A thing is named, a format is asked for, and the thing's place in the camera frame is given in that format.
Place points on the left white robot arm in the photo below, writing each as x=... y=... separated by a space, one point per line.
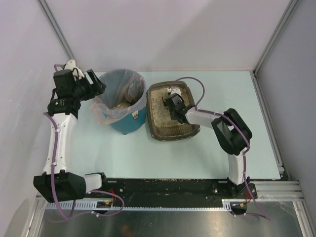
x=58 y=182

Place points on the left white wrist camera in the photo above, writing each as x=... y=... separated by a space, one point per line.
x=71 y=65

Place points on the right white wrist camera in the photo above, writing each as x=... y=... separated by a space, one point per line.
x=173 y=90

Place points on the black litter scoop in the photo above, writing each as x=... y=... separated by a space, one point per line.
x=165 y=102

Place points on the dumped litter clumps pile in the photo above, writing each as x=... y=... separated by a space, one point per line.
x=123 y=105

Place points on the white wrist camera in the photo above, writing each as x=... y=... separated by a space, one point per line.
x=71 y=65
x=173 y=90

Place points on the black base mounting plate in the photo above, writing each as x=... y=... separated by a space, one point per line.
x=173 y=193

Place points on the cat litter pellets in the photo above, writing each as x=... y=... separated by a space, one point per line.
x=160 y=112

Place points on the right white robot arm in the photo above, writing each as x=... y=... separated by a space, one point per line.
x=231 y=131

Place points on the brown litter box tray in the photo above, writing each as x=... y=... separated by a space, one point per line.
x=171 y=133

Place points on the teal trash bin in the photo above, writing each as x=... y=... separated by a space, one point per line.
x=130 y=118

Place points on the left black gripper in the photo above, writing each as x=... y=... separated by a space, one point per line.
x=91 y=84

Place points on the aluminium frame rail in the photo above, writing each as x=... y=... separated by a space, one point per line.
x=279 y=190

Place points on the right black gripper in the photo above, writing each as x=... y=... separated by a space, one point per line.
x=173 y=106

